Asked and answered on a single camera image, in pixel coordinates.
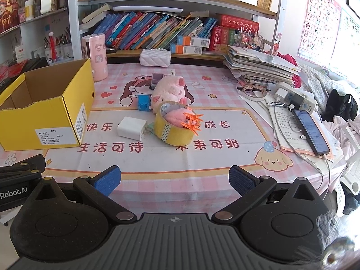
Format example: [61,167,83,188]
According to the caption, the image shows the yellow tape roll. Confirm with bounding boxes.
[154,101,203,147]

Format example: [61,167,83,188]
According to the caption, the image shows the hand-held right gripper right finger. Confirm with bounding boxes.
[211,165,327,222]

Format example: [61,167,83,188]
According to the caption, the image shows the thick book lying flat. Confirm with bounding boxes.
[81,3,113,24]

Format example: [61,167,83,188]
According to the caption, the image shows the red fortune figure decoration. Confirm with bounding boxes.
[0,0,21,33]

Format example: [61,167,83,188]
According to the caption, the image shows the small pink plush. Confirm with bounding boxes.
[164,109,188,127]

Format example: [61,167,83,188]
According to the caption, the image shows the orange white small box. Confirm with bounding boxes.
[177,36,211,48]
[169,44,203,55]

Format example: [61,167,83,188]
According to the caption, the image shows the black clothing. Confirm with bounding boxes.
[322,89,359,121]

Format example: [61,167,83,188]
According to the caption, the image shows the white corner shelf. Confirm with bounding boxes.
[0,6,71,65]

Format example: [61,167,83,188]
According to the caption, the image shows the pink alphabet wall poster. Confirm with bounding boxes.
[297,0,342,62]

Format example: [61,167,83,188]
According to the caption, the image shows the white plugged charger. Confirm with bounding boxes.
[274,82,294,102]

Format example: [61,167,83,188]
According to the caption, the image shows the white charger adapter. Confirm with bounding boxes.
[117,117,148,141]

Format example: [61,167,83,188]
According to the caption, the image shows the white charging cable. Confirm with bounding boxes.
[281,129,332,192]

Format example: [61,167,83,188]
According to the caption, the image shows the pale wall poster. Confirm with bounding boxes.
[333,6,360,74]

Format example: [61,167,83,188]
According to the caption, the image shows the black smartphone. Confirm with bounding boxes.
[292,110,331,156]

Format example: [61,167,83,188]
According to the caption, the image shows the pink cartoon cylinder container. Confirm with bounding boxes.
[81,33,109,83]

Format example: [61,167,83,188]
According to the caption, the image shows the red plastic bag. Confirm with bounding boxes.
[0,60,29,82]

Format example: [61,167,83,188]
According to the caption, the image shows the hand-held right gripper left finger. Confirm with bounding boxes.
[27,165,137,221]

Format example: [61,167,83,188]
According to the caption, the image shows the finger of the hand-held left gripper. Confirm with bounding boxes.
[0,154,46,180]

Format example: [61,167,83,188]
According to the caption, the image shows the white long flat case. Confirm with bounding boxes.
[112,6,184,16]

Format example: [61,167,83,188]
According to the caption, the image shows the white power strip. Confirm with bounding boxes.
[283,88,318,113]

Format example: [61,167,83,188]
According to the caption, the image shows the yellow cardboard box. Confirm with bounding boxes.
[0,58,96,152]

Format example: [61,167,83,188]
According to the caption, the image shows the white jar yellow label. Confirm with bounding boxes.
[25,0,35,20]

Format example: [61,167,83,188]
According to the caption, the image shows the stack of papers and notebooks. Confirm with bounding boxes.
[223,44,303,89]

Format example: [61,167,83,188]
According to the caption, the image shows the orange plastic clip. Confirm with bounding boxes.
[181,121,201,132]
[181,112,203,124]

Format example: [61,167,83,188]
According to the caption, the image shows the pink plush pig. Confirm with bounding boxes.
[150,76,189,114]

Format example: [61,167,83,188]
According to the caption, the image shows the white quilted purse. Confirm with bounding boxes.
[140,49,172,68]

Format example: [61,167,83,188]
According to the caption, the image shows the white red desk card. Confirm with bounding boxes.
[15,45,27,62]

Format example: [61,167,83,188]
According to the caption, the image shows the pen holder with pens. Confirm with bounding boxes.
[43,28,72,62]

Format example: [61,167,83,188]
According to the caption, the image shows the colourful hair clip display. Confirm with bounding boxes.
[233,28,265,52]

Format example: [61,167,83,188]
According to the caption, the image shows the red white tassel ornament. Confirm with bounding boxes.
[48,32,56,62]

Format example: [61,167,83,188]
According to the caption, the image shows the row of colourful books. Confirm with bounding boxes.
[93,11,218,52]

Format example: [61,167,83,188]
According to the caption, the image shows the printed worksheet papers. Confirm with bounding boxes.
[239,90,345,165]

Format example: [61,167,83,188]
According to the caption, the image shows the red boxed book set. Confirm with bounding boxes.
[209,14,260,52]

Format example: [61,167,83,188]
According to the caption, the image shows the red cloth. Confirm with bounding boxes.
[281,53,302,88]

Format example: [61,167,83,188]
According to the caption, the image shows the white stand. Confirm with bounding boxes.
[336,152,360,196]

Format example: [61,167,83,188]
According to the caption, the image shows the grey blanket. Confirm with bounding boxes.
[297,62,360,99]

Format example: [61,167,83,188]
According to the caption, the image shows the pink bedding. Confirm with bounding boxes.
[323,115,360,164]

